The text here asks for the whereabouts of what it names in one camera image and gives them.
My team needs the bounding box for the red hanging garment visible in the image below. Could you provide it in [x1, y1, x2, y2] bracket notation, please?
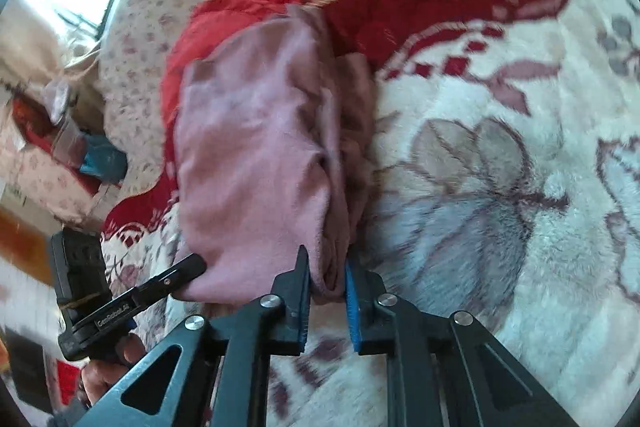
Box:
[11, 97, 57, 154]

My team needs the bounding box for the person's left hand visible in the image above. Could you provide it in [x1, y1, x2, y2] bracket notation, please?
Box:
[79, 334, 147, 409]

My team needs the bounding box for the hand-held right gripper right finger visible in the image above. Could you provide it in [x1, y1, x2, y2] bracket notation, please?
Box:
[344, 256, 582, 427]

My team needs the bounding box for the pink long-sleeved shirt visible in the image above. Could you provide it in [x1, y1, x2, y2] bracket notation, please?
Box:
[172, 3, 379, 309]

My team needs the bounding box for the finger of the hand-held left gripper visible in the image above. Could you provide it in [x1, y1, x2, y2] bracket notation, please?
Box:
[132, 253, 208, 309]

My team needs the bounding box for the beige curtain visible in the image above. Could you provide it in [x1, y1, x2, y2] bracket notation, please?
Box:
[0, 0, 118, 88]

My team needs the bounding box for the pink floral cover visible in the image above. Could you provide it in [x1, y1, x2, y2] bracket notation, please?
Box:
[0, 117, 118, 228]

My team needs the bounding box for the pale pink cloth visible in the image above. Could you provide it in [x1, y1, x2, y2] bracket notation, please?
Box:
[41, 78, 77, 124]

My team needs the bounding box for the red and white patterned blanket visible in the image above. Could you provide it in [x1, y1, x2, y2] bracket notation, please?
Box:
[100, 0, 640, 427]

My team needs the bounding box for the teal cloth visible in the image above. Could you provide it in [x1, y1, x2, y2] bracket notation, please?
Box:
[77, 134, 130, 186]

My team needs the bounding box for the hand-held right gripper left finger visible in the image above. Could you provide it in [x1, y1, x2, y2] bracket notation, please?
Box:
[85, 245, 313, 427]

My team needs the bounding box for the red ruffled cloth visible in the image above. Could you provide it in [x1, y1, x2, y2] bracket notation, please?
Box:
[160, 0, 312, 130]

